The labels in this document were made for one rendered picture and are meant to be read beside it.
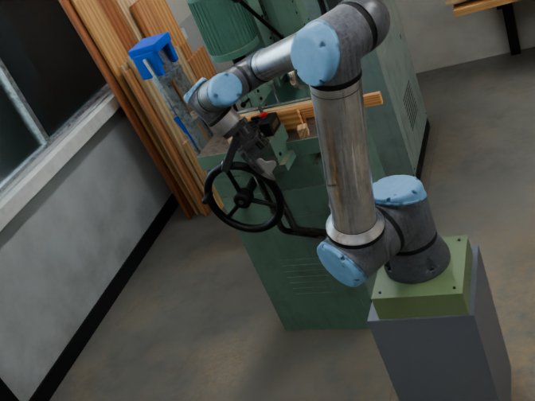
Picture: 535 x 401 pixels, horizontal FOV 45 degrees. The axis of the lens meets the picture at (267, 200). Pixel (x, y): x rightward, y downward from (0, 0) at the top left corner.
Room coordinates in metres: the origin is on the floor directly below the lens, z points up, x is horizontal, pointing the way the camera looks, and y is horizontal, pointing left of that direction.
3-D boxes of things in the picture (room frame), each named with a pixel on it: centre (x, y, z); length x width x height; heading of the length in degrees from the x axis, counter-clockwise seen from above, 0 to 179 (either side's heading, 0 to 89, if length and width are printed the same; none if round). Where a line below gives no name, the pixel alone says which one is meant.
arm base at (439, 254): (1.49, -0.32, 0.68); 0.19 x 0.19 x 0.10
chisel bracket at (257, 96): (2.25, -0.13, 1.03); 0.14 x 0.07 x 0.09; 147
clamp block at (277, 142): (2.04, -0.06, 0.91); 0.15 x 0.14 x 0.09; 57
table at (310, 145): (2.11, -0.11, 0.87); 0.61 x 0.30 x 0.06; 57
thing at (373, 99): (2.18, -0.21, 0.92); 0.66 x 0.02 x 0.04; 57
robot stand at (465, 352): (1.49, -0.32, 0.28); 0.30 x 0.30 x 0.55; 60
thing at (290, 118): (2.14, -0.13, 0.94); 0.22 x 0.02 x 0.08; 57
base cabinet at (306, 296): (2.34, -0.18, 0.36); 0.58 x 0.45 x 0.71; 147
